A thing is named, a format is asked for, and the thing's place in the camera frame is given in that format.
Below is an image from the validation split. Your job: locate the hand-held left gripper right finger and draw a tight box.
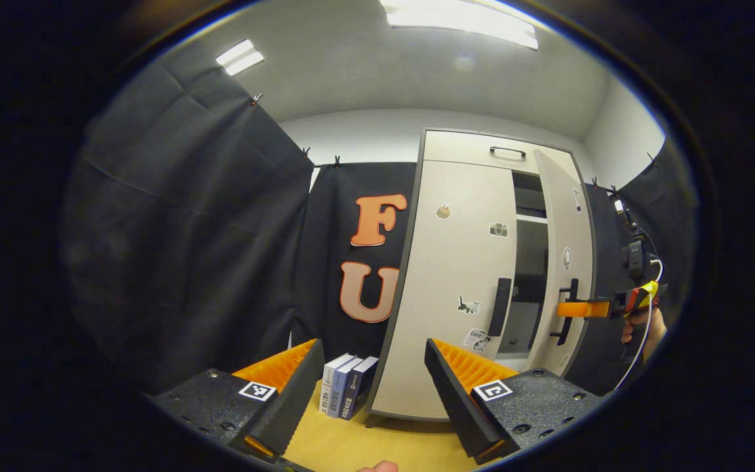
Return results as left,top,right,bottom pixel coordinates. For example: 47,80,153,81
424,338,606,465

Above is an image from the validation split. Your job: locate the small ceiling light panel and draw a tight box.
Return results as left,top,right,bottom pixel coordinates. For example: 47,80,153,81
216,39,265,77

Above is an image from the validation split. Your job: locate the grey cabinet door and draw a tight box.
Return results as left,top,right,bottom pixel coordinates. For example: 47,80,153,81
533,149,596,378
370,159,519,420

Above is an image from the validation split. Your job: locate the large ceiling light panel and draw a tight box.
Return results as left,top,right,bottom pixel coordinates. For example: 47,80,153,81
381,0,540,51

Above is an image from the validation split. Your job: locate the grey double-door shoe cabinet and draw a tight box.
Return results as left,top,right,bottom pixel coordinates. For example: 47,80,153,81
366,128,598,423

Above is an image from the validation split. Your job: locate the grey cabinet drawer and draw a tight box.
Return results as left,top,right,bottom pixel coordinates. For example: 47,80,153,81
423,130,578,174

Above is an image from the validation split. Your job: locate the dark blue book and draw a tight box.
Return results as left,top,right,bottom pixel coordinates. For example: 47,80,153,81
341,356,379,422

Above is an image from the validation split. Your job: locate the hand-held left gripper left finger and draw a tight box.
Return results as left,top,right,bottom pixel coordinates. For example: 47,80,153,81
147,338,326,460

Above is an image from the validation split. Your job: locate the black backdrop cloth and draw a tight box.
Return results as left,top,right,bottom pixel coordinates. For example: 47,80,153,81
63,49,696,401

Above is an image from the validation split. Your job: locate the white cable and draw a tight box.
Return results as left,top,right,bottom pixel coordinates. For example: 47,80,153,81
613,259,665,392

